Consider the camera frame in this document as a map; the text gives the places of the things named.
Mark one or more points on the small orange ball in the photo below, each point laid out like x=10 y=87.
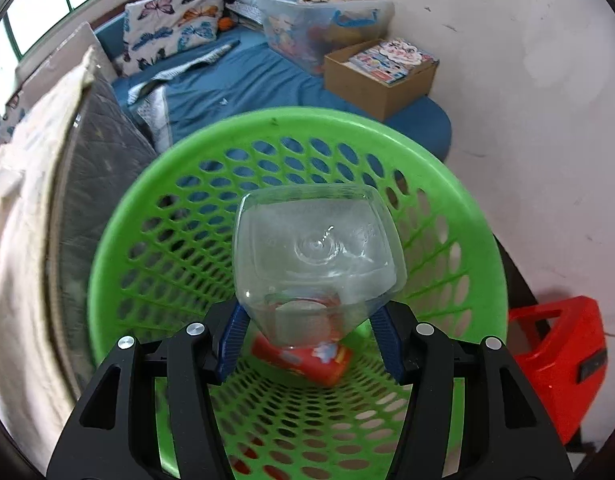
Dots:
x=225 y=23

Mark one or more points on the blue mattress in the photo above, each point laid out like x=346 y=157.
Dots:
x=267 y=85

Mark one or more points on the striped cloth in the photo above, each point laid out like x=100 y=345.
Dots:
x=187 y=67

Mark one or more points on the clear plastic storage box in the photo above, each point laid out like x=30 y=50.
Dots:
x=297 y=30

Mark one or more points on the clear plastic cup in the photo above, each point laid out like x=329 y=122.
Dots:
x=317 y=250

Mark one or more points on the red plastic stool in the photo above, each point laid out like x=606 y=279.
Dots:
x=562 y=360

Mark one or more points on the green plastic basket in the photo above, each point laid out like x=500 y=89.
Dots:
x=307 y=125

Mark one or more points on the large butterfly print pillow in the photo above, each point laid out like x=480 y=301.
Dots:
x=162 y=30

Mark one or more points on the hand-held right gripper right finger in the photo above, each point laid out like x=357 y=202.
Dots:
x=387 y=340

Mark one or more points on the brown cardboard box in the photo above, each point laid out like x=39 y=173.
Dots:
x=377 y=95

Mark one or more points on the green framed window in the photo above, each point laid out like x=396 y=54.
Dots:
x=37 y=10

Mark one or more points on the patterned folded cloth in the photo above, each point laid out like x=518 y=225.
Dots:
x=245 y=12

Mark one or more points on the white quilted mat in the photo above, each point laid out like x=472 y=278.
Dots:
x=17 y=260

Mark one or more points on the cartoon picture books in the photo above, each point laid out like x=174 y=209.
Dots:
x=392 y=60

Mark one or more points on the grey cushion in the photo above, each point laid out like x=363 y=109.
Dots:
x=67 y=55

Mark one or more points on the red printed snack cup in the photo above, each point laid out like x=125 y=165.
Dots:
x=297 y=362

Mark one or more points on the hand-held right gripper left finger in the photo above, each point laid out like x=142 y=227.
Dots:
x=232 y=340

